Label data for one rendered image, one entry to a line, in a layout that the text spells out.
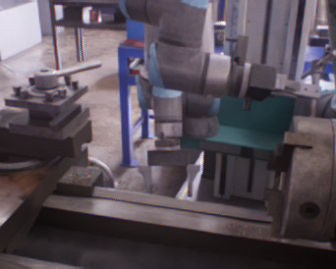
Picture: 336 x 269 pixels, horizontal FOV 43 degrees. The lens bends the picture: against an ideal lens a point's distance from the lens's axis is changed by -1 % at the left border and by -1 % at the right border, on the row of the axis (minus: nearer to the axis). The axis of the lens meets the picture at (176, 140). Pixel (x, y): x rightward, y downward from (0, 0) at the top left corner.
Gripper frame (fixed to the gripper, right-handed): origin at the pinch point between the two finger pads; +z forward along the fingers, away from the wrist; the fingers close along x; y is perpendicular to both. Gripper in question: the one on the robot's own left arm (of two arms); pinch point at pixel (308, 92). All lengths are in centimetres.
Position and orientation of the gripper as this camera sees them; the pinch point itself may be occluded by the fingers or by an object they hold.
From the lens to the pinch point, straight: 93.9
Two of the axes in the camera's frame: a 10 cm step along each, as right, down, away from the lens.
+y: -1.8, 9.8, -0.8
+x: -0.1, -0.9, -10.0
